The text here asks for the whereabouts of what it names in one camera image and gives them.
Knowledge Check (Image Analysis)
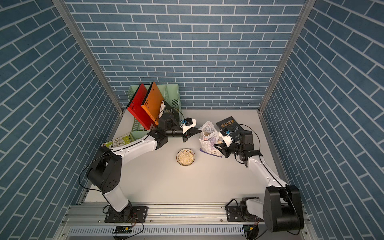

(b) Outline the green illustrated booklet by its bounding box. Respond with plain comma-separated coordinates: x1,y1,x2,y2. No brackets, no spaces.
102,132,135,149

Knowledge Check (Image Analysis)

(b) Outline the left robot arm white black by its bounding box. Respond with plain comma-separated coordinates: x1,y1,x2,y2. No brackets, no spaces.
86,113,202,213

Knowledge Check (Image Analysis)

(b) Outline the round black connector under rail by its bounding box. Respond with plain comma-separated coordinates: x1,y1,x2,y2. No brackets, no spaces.
243,225,259,240

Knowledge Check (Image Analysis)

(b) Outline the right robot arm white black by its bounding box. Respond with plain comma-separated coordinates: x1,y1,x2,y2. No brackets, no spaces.
214,131,305,233

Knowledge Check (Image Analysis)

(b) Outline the black Sixpence book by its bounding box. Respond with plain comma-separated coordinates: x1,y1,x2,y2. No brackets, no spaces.
159,101,180,121

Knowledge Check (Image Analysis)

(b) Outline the white oats bag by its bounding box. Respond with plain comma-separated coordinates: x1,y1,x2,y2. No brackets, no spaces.
199,122,223,158

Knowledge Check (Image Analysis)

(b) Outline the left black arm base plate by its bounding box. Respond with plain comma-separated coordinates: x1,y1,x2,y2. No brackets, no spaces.
103,206,149,223

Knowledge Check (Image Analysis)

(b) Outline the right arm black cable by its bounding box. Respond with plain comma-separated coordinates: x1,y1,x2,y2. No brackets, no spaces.
233,123,301,236

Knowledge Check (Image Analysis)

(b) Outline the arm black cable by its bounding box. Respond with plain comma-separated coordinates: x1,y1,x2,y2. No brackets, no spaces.
77,106,187,196
233,123,301,236

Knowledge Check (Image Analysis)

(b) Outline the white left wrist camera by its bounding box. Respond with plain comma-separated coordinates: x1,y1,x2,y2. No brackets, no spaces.
181,118,197,134

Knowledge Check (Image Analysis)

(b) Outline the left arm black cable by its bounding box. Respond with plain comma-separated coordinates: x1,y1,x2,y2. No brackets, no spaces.
77,106,187,196

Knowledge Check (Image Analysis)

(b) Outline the black Chinese title book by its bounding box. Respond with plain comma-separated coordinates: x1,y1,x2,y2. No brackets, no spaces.
216,117,244,142

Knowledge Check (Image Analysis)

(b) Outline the mint green file crate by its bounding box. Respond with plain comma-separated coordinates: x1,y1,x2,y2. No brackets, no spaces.
128,84,182,140

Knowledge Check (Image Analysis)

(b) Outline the aluminium mounting rail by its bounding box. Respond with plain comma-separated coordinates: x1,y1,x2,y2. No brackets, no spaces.
61,202,313,226

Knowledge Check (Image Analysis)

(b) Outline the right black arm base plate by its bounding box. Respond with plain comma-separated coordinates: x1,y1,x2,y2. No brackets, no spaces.
225,197,264,222

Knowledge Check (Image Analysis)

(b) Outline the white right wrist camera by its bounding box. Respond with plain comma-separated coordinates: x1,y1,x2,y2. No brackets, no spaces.
219,128,234,147

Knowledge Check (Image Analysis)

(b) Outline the orange perforated divider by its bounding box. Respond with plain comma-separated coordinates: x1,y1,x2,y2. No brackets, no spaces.
141,82,165,126

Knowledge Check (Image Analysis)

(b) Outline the small black electronics board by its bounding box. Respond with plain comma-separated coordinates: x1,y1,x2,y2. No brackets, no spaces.
113,226,133,235

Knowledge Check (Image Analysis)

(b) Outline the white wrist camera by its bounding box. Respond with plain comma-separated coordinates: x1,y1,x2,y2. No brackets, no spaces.
219,128,234,147
181,118,197,134

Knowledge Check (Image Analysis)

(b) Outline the red perforated divider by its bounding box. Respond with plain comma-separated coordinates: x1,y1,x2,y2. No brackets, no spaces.
127,84,154,130

